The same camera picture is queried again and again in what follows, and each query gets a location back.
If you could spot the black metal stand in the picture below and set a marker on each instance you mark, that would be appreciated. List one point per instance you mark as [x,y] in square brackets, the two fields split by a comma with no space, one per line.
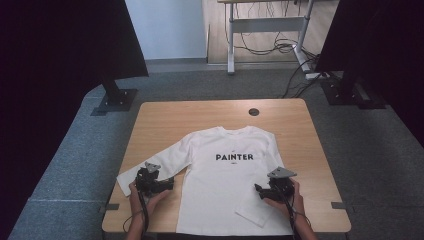
[346,93]
[116,100]

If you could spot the white long-sleeve shirt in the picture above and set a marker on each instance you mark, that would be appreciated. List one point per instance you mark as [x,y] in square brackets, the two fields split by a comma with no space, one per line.
[226,193]

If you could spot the grey table bracket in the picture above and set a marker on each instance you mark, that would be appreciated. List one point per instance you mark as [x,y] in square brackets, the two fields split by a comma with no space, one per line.
[338,205]
[111,207]

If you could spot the white power strip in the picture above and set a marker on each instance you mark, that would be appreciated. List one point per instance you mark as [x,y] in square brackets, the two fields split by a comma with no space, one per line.
[315,75]

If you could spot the person's right hand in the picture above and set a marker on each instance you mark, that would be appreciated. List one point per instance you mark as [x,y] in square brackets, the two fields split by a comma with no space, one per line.
[295,201]

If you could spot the person's left hand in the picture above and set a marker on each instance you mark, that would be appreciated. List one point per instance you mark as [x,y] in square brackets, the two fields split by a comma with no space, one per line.
[153,201]

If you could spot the black curtain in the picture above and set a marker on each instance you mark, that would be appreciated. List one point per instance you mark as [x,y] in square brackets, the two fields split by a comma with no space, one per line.
[60,66]
[383,50]

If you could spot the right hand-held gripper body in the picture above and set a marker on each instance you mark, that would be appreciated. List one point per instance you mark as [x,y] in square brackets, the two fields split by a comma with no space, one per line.
[281,186]

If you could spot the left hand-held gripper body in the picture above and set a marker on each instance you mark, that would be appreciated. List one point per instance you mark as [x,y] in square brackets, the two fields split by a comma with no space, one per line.
[148,181]

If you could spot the black table grommet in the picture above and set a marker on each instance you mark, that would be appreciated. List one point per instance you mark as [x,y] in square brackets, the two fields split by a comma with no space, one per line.
[253,112]

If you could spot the white desk frame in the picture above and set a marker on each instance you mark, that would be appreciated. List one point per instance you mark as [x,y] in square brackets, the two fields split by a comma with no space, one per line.
[266,25]

